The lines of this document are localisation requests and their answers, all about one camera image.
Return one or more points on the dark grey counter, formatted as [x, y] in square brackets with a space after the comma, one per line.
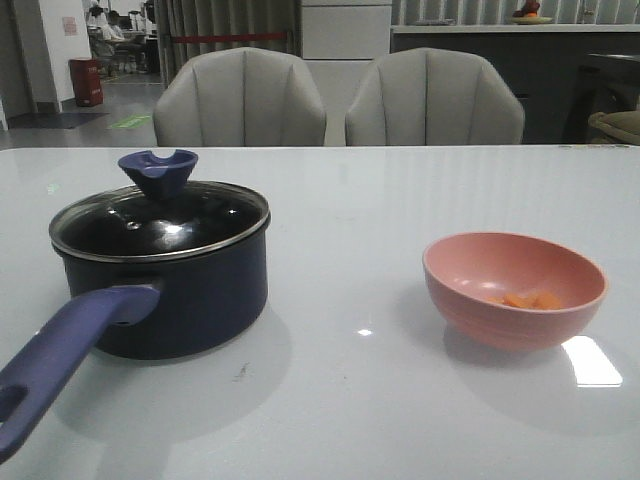
[561, 73]

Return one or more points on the fruit plate on counter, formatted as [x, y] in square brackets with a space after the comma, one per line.
[529, 14]

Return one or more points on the right grey upholstered chair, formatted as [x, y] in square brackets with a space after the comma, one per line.
[433, 97]

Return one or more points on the olive cushion seat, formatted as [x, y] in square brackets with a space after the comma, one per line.
[615, 128]

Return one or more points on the red trash bin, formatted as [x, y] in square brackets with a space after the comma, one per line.
[86, 82]

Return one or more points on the glass lid with blue knob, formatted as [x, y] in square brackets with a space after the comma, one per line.
[163, 215]

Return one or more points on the dark blue saucepan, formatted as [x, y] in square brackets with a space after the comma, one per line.
[145, 311]

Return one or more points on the grey upholstered chair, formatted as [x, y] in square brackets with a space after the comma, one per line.
[241, 97]
[433, 97]

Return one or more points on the red barrier belt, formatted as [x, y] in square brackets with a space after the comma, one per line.
[206, 39]

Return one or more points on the seated person in background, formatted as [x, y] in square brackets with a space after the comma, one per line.
[116, 37]

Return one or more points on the white drawer cabinet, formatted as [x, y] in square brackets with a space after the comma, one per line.
[338, 40]

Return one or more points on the pink bowl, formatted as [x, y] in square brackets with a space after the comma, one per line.
[464, 269]

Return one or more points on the orange ham pieces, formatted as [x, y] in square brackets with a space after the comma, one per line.
[541, 300]

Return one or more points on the left grey upholstered chair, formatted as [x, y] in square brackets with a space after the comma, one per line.
[241, 97]

